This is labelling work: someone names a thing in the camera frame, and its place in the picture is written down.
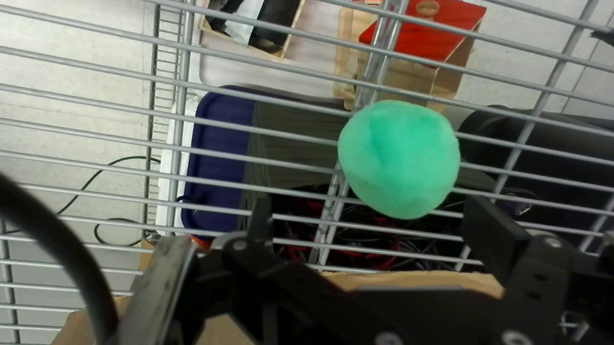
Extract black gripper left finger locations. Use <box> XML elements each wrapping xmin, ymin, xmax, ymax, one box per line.
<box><xmin>110</xmin><ymin>234</ymin><xmax>202</xmax><ymax>345</ymax></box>

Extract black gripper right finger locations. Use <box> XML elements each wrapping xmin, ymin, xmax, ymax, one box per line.
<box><xmin>461</xmin><ymin>194</ymin><xmax>572</xmax><ymax>345</ymax></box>

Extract green round plushie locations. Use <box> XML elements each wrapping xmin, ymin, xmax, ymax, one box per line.
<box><xmin>336</xmin><ymin>98</ymin><xmax>463</xmax><ymax>222</ymax></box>

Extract black plastic bin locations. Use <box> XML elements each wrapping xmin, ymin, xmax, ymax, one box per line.
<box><xmin>457</xmin><ymin>103</ymin><xmax>614</xmax><ymax>232</ymax></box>

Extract brown cardboard box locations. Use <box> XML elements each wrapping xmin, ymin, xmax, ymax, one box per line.
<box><xmin>52</xmin><ymin>236</ymin><xmax>509</xmax><ymax>345</ymax></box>

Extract dark blue plastic bin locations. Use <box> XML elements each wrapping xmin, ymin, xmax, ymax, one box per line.
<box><xmin>179</xmin><ymin>84</ymin><xmax>351</xmax><ymax>240</ymax></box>

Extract wooden tray with black items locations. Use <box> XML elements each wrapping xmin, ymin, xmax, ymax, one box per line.
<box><xmin>198</xmin><ymin>0</ymin><xmax>307</xmax><ymax>61</ymax></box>

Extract thick black cable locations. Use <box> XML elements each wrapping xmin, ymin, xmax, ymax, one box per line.
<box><xmin>0</xmin><ymin>172</ymin><xmax>121</xmax><ymax>345</ymax></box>

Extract thin black cable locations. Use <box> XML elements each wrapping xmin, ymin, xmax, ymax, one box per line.
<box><xmin>56</xmin><ymin>153</ymin><xmax>163</xmax><ymax>249</ymax></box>

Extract grey wire rack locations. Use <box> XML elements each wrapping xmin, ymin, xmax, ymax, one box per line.
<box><xmin>0</xmin><ymin>0</ymin><xmax>614</xmax><ymax>345</ymax></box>

